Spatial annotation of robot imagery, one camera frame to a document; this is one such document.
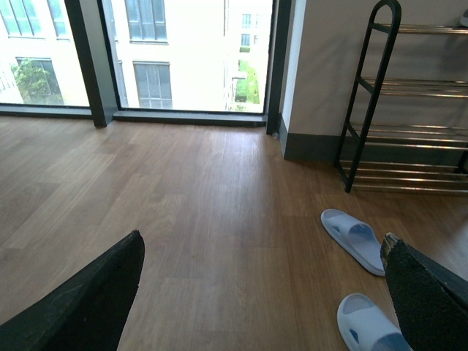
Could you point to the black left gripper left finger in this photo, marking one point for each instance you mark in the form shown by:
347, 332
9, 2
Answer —
89, 310

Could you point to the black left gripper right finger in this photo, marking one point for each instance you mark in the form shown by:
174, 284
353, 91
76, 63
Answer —
430, 301

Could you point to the light blue slide sandal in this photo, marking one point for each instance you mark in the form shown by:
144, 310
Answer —
363, 326
355, 237

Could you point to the black metal shoe rack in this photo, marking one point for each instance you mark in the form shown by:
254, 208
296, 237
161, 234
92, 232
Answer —
399, 157

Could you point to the dark window frame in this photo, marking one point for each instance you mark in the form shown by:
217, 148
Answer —
215, 63

